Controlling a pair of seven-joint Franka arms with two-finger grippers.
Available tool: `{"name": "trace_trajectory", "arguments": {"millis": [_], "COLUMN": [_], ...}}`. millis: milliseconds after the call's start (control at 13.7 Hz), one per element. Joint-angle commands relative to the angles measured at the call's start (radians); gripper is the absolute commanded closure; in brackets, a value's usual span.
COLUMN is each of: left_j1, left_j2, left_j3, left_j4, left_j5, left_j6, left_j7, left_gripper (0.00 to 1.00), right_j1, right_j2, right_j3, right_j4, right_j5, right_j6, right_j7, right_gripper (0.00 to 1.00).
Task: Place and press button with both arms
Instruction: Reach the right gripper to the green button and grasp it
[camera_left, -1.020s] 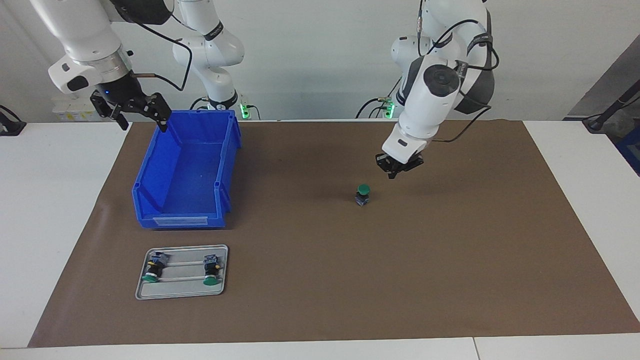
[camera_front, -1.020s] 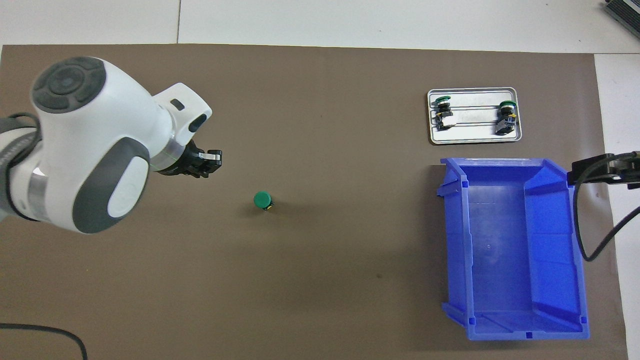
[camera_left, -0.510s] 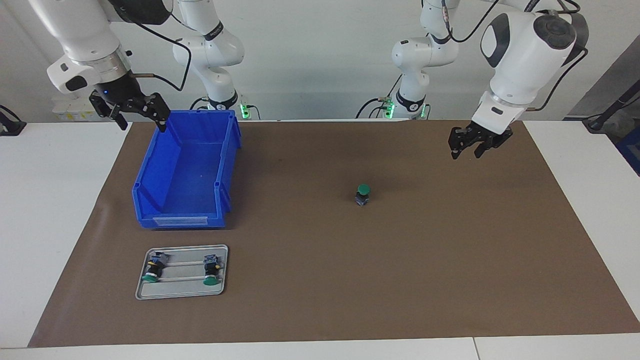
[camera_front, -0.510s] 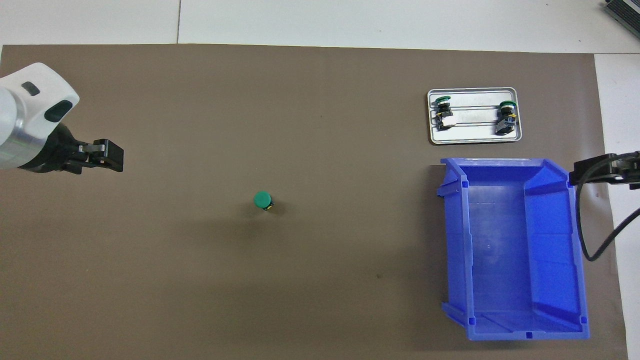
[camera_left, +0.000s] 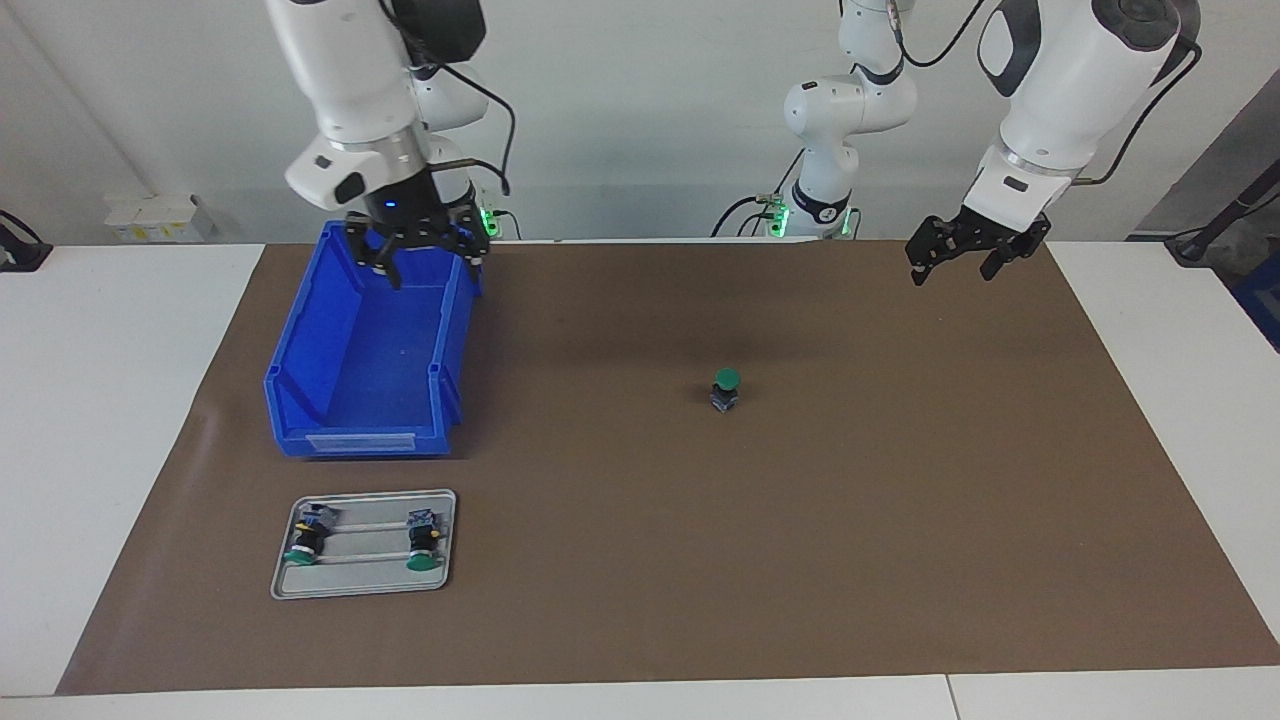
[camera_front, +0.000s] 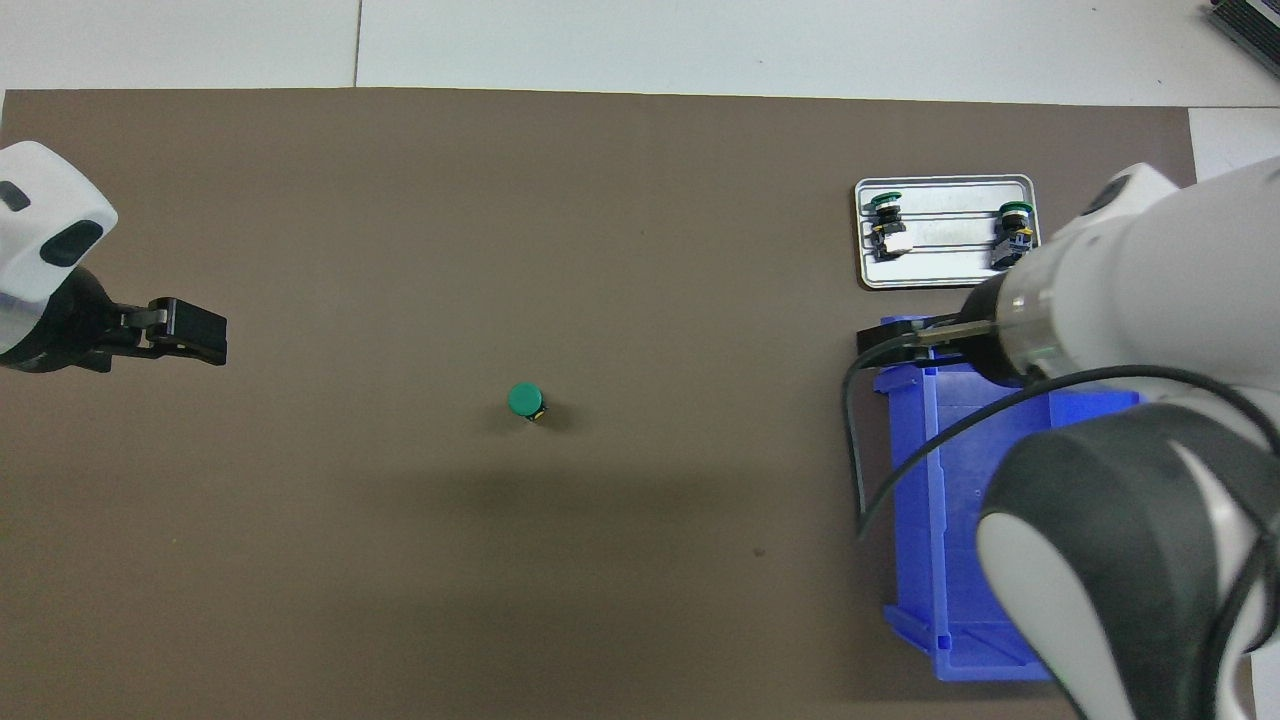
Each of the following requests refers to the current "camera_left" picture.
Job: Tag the green push button switch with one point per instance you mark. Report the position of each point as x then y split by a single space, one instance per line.
727 380
308 538

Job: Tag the white wall socket box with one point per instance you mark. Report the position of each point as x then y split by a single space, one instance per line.
150 215

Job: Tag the black clamp mount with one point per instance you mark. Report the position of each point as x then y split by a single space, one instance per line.
20 255

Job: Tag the blue crate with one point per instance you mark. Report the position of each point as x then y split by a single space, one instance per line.
1262 300

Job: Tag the black stand pole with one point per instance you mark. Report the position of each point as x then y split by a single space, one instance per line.
1200 240

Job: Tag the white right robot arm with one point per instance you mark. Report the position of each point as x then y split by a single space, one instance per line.
340 70

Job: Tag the green push button white block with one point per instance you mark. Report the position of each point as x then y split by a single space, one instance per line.
424 540

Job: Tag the blue plastic storage bin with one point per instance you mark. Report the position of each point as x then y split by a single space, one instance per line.
380 360

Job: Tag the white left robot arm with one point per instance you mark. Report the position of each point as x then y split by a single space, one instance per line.
1060 90

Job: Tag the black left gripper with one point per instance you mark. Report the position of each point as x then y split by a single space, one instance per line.
1000 235

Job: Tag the brown table mat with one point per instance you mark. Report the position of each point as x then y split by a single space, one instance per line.
750 520

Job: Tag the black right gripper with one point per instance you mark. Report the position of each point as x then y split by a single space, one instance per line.
405 205

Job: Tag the silver metal tray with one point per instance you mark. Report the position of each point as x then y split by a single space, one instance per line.
350 582

